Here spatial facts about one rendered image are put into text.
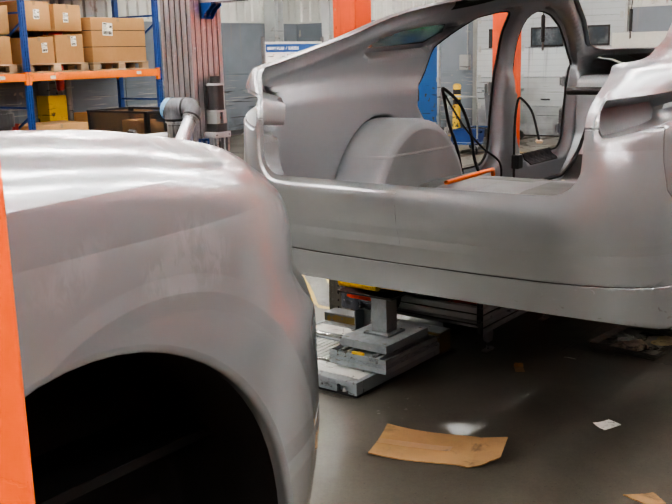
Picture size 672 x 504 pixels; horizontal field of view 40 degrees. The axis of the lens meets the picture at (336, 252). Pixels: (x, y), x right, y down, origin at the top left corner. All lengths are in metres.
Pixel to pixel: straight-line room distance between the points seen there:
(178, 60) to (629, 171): 3.13
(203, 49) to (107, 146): 4.24
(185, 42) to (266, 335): 4.08
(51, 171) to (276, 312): 0.48
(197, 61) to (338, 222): 2.14
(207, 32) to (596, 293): 3.10
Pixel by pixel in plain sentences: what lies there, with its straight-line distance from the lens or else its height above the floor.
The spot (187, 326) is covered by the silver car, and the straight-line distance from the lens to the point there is 1.29.
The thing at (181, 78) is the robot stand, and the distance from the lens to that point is 5.46.
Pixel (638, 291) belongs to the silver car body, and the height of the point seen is 0.89.
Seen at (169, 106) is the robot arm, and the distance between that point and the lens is 5.24.
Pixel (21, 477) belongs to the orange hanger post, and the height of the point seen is 1.48.
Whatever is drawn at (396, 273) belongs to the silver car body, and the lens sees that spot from 3.48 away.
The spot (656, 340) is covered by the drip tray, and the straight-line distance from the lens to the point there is 5.67.
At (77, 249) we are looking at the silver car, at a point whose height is 1.46.
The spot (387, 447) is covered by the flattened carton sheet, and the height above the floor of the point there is 0.01.
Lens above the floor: 1.68
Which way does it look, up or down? 12 degrees down
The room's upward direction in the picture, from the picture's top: 1 degrees counter-clockwise
